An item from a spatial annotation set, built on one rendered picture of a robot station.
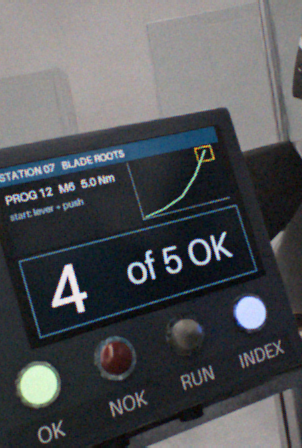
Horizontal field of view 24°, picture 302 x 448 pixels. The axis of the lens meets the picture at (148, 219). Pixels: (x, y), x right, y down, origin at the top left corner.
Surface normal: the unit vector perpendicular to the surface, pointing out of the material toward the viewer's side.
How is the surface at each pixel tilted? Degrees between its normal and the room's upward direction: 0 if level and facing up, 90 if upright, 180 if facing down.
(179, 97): 90
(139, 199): 75
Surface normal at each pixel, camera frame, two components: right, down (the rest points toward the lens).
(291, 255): -0.40, -0.44
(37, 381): 0.32, -0.26
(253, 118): 0.00, 0.14
